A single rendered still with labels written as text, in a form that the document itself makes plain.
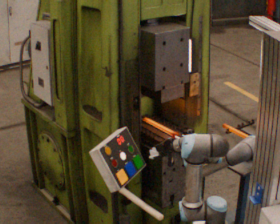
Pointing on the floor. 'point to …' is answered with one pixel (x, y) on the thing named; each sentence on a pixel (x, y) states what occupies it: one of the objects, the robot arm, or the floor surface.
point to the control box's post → (115, 207)
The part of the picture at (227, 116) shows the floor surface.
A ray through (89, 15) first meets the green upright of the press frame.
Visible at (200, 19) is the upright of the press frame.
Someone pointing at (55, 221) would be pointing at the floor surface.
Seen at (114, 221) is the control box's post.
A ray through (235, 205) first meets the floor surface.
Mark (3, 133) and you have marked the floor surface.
